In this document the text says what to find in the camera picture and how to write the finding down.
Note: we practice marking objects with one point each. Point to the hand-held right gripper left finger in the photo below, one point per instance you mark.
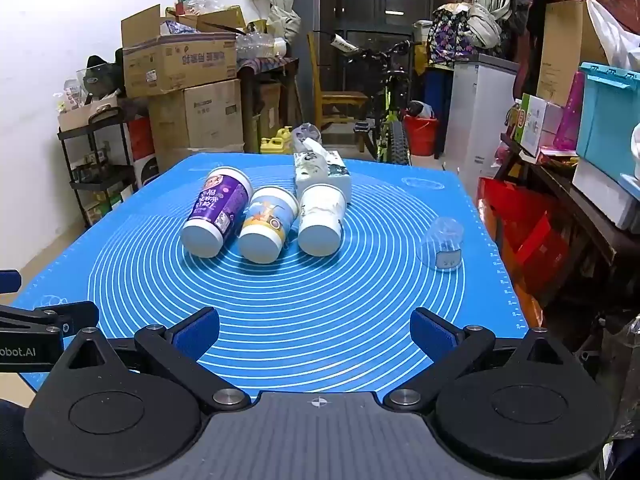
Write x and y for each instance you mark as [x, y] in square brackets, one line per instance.
[196, 334]

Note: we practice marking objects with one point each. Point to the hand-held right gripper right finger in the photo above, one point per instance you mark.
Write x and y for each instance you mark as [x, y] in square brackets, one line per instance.
[433, 334]

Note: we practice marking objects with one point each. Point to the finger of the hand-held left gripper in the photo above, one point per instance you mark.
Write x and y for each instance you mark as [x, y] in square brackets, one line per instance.
[55, 316]
[9, 280]

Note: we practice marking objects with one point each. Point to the clear plastic cup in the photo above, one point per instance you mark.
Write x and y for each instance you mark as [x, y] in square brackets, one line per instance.
[442, 246]

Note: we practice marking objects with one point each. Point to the purple paper cup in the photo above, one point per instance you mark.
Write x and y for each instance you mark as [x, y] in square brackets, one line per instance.
[220, 206]

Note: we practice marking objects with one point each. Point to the blue and yellow paper cup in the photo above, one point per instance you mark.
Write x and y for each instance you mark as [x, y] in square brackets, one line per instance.
[267, 225]

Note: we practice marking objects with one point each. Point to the white paper cup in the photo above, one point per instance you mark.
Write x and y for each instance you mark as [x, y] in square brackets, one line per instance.
[322, 216]

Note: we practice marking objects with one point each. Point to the blue silicone mat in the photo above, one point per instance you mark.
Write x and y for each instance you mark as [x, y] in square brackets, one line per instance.
[320, 310]

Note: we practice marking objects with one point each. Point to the black shelf rack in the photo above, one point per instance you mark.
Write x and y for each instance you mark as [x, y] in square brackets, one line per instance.
[75, 180]

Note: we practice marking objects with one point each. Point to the red gift bag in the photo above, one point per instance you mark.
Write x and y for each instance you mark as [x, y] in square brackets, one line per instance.
[520, 235]

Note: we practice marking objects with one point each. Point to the dark wooden cabinet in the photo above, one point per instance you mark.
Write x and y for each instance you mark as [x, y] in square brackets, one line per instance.
[575, 220]

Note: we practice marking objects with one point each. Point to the red bucket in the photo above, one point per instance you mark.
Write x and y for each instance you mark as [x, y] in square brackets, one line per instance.
[421, 136]

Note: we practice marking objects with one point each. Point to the white tissue box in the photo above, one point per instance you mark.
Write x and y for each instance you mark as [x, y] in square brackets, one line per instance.
[320, 170]

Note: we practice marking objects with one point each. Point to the yellow plastic jug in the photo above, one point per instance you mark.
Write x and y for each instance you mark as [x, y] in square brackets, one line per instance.
[275, 144]

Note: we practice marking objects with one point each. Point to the white foam box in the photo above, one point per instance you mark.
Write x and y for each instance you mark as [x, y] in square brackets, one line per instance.
[600, 195]

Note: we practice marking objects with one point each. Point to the large brown cardboard box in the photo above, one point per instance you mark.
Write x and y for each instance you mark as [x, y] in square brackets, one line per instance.
[200, 115]

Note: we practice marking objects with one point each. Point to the black bag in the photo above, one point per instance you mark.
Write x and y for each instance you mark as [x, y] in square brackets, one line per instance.
[102, 77]

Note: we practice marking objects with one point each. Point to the black and green bicycle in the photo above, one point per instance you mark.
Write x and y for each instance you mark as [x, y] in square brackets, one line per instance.
[392, 110]

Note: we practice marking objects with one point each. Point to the white chest freezer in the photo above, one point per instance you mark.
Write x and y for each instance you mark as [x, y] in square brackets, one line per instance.
[480, 110]

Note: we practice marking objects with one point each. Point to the white and green carton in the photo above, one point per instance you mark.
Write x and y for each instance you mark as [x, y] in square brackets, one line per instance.
[532, 125]

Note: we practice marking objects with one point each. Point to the dark wooden side table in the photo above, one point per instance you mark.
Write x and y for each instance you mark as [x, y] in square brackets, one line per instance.
[265, 105]

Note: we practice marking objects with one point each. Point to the wooden chair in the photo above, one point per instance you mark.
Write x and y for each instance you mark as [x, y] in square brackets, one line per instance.
[340, 100]

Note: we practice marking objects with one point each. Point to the pink transparent container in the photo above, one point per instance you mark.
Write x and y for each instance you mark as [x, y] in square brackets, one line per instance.
[570, 115]

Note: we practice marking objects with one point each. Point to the open printed cardboard box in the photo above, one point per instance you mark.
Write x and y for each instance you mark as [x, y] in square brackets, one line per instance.
[175, 62]

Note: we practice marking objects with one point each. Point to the teal storage box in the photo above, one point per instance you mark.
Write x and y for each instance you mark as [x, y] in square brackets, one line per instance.
[607, 120]

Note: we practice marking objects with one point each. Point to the floral patterned bag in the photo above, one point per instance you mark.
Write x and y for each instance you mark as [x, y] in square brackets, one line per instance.
[450, 37]

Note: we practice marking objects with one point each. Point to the tall brown cardboard box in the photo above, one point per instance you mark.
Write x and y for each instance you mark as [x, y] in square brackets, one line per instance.
[562, 50]

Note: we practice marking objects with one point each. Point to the white plastic bag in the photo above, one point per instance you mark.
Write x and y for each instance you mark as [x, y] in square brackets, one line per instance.
[617, 40]

